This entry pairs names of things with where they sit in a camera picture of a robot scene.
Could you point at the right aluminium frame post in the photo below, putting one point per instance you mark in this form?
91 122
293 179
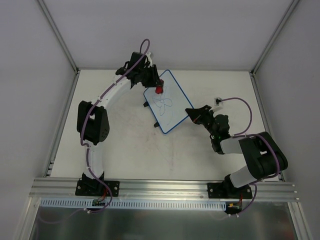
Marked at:
275 34

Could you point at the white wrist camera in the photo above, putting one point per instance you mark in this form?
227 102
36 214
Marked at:
149 61
218 105

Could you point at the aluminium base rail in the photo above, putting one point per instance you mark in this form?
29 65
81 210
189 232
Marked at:
185 190

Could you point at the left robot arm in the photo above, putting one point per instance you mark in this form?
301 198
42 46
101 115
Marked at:
93 122

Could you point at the red bone-shaped eraser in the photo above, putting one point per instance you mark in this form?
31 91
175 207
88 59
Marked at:
160 88

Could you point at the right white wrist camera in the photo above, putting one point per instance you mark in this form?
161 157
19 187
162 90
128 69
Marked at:
218 105

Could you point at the left aluminium frame post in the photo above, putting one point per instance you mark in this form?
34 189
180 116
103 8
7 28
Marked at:
55 30

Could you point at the blue framed whiteboard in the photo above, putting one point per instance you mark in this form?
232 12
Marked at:
169 107

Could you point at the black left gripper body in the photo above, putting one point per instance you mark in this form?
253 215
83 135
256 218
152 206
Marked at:
153 75

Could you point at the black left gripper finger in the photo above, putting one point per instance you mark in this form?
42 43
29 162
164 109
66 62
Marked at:
155 75
149 84

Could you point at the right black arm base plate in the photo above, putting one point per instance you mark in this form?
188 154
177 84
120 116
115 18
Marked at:
220 190

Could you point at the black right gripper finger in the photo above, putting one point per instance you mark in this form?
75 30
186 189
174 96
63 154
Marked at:
193 113
203 110

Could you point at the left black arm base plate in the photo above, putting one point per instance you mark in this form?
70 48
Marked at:
92 188

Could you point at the aluminium frame post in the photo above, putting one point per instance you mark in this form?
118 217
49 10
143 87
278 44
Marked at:
275 34
55 30

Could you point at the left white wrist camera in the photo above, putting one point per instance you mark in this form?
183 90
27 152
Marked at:
149 61

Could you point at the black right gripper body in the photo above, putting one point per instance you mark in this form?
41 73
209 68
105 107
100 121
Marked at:
204 116

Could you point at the white slotted cable duct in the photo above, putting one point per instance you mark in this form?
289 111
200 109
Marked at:
134 204

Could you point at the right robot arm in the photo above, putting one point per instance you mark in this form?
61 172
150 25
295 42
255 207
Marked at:
263 158

